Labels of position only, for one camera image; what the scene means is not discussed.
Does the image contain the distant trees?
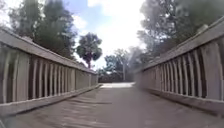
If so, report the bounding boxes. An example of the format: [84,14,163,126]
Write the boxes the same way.
[97,46,145,84]

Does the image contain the palm tree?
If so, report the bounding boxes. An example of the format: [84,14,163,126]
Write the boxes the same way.
[75,32,104,70]

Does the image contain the wooden bridge deck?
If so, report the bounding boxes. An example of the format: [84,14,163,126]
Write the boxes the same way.
[2,82,224,128]

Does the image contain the group of tall trees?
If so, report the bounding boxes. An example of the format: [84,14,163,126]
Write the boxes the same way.
[0,0,78,61]
[136,0,224,64]

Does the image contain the wooden bridge railing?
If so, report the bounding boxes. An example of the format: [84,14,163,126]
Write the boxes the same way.
[133,16,224,116]
[0,27,103,118]

